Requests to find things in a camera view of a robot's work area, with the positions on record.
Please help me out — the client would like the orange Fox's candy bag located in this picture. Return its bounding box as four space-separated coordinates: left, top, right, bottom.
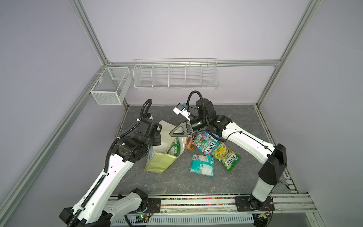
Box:
184 135 194 150

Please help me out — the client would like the paper bag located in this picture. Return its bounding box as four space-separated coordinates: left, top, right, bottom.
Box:
145 121 187 174

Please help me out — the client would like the green snack bag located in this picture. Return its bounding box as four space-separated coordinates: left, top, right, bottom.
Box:
167 137 182 157

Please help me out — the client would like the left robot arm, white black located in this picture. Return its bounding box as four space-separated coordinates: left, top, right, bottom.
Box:
59 99 162 227

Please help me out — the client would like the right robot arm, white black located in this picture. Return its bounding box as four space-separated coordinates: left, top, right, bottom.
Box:
170 90 287 211

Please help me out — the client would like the teal Fox's mint bag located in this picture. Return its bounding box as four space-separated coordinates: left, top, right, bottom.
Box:
193 132 219 157

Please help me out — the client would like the teal white candy bag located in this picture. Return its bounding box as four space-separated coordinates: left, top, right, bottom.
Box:
189 154 215 178

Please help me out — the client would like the yellow green Fox's bag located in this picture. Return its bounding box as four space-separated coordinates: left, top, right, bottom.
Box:
212 143 241 172

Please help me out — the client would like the white mesh basket, small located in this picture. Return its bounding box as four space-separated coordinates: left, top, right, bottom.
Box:
91 67 132 106

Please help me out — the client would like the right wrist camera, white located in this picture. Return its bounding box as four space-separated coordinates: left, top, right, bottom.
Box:
173 103 190 121

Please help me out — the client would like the white wire basket, long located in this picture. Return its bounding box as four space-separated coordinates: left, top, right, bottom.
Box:
133 58 219 89

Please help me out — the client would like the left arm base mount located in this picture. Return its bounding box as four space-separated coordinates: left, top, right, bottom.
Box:
131 197 161 214

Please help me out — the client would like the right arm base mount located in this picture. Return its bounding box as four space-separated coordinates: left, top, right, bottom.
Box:
234 196 275 212

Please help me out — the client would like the white vented cable duct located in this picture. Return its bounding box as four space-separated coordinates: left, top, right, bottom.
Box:
128 214 255 227

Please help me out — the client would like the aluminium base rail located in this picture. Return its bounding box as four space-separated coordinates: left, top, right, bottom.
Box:
148 194 317 215

